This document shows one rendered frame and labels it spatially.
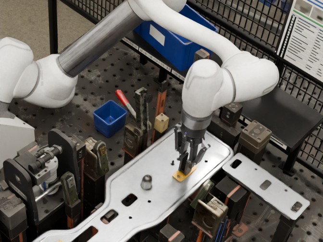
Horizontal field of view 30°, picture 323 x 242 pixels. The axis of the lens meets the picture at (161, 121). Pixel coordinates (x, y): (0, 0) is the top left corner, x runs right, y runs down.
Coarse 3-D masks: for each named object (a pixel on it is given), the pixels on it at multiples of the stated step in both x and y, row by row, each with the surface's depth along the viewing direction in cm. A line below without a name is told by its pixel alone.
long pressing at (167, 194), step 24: (168, 144) 202; (216, 144) 204; (144, 168) 194; (168, 168) 195; (216, 168) 197; (120, 192) 186; (144, 192) 187; (168, 192) 188; (192, 192) 190; (96, 216) 179; (120, 216) 180; (144, 216) 181; (48, 240) 172; (72, 240) 173; (96, 240) 174; (120, 240) 175
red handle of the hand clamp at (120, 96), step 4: (116, 92) 195; (120, 92) 195; (120, 96) 195; (124, 96) 196; (120, 100) 196; (124, 100) 196; (124, 104) 196; (128, 104) 196; (128, 108) 196; (132, 108) 197; (132, 112) 196; (132, 116) 196; (136, 120) 196; (144, 128) 197
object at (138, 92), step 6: (138, 90) 187; (144, 90) 188; (138, 96) 186; (144, 96) 187; (150, 96) 186; (138, 102) 188; (144, 102) 191; (138, 108) 190; (144, 108) 193; (138, 114) 192; (144, 114) 194; (138, 120) 193; (144, 120) 196; (138, 126) 195
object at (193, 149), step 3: (192, 138) 179; (192, 141) 179; (192, 144) 180; (192, 147) 181; (195, 147) 183; (192, 150) 183; (195, 150) 184; (192, 153) 183; (195, 153) 185; (189, 156) 185; (192, 156) 184; (195, 156) 186; (189, 159) 186; (192, 159) 186; (189, 162) 186
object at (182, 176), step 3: (183, 168) 193; (192, 168) 195; (195, 168) 195; (177, 171) 193; (180, 171) 193; (183, 171) 193; (192, 171) 194; (174, 174) 192; (177, 174) 192; (180, 174) 193; (183, 174) 193; (189, 174) 193; (174, 177) 192; (177, 177) 192; (180, 177) 192; (183, 177) 192; (180, 180) 191
